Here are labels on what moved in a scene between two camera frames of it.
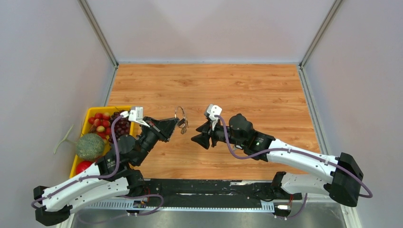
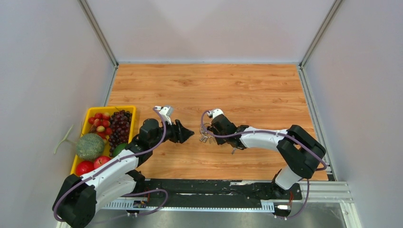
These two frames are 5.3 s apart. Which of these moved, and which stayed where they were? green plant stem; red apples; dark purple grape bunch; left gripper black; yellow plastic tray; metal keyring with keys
Moved: metal keyring with keys; left gripper black
Stayed: dark purple grape bunch; red apples; yellow plastic tray; green plant stem
